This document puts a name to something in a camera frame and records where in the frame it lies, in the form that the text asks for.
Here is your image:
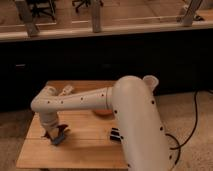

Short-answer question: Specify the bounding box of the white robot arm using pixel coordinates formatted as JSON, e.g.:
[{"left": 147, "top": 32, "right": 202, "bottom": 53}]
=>
[{"left": 31, "top": 75, "right": 174, "bottom": 171}]

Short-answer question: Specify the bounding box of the black striped rectangular box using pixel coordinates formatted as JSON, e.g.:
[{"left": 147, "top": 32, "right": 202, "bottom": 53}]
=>
[{"left": 110, "top": 128, "right": 121, "bottom": 142}]

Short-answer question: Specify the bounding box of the black office chair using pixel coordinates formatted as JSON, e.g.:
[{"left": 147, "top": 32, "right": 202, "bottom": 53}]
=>
[
  {"left": 72, "top": 0, "right": 104, "bottom": 13},
  {"left": 27, "top": 0, "right": 56, "bottom": 19}
]

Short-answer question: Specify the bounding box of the wooden railing post left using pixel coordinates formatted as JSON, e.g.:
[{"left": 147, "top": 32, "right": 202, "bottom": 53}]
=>
[{"left": 15, "top": 0, "right": 39, "bottom": 37}]

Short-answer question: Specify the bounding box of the wooden railing post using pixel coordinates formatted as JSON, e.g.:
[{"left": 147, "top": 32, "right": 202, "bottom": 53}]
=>
[
  {"left": 15, "top": 0, "right": 39, "bottom": 37},
  {"left": 182, "top": 0, "right": 203, "bottom": 27},
  {"left": 91, "top": 0, "right": 101, "bottom": 33}
]

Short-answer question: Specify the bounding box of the wooden railing post middle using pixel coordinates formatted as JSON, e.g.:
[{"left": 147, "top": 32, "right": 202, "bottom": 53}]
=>
[{"left": 91, "top": 0, "right": 101, "bottom": 33}]

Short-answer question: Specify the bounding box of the black power cable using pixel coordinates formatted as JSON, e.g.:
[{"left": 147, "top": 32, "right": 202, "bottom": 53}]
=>
[{"left": 165, "top": 89, "right": 213, "bottom": 166}]

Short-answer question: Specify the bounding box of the wooden railing post right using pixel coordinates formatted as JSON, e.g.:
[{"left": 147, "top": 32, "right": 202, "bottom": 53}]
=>
[{"left": 182, "top": 0, "right": 203, "bottom": 27}]

